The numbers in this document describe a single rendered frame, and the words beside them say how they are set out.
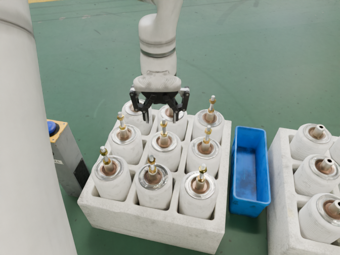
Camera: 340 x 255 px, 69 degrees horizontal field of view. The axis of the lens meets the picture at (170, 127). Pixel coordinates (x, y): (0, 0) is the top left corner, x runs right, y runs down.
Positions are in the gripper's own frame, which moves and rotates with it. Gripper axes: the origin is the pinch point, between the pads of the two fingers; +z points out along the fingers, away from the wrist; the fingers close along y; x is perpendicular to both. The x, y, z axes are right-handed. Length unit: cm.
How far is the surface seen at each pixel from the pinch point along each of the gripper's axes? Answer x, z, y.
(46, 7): -155, 33, 96
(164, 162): 4.6, 13.0, -0.8
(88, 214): 15.0, 24.0, 20.9
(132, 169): 4.5, 17.1, 8.7
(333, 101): -46, 35, -80
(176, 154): 3.1, 11.2, -4.1
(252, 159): -12, 35, -34
